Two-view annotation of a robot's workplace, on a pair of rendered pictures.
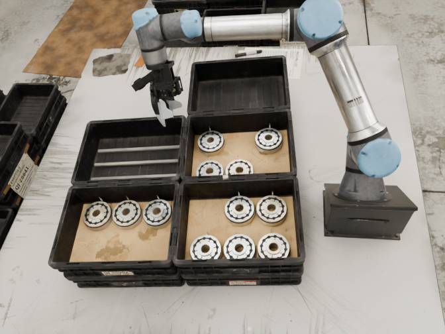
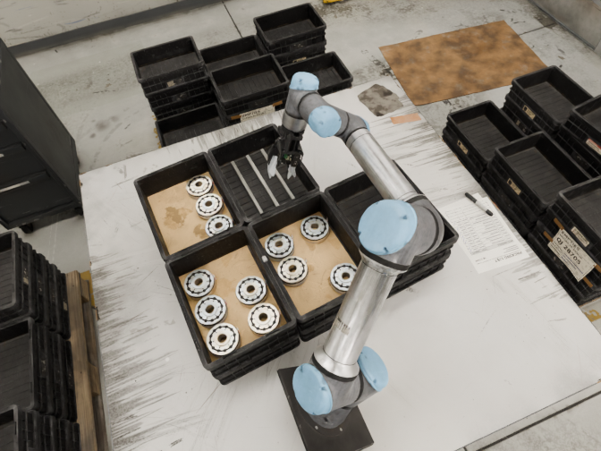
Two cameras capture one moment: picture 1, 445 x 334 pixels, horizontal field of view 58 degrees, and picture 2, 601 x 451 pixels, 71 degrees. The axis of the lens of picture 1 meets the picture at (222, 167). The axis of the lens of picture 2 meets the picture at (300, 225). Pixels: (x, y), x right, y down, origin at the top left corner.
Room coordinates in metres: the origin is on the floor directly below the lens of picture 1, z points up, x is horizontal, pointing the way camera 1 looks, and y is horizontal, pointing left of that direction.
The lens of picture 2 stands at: (0.49, -0.63, 2.13)
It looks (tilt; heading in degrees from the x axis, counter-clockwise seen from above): 57 degrees down; 57
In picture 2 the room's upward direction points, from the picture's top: 7 degrees counter-clockwise
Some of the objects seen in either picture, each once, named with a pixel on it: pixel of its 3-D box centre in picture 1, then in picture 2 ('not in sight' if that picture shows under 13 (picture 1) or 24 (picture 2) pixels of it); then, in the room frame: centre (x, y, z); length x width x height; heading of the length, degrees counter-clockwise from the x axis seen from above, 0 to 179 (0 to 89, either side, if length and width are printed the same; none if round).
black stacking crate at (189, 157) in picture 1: (239, 152); (312, 259); (0.88, -0.07, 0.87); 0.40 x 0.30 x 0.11; 79
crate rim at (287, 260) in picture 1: (238, 219); (227, 292); (0.59, -0.01, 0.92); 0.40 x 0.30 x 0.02; 79
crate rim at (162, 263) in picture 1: (117, 222); (187, 202); (0.66, 0.38, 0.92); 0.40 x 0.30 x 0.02; 79
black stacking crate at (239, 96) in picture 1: (239, 94); (386, 222); (1.18, -0.13, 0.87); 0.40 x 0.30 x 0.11; 79
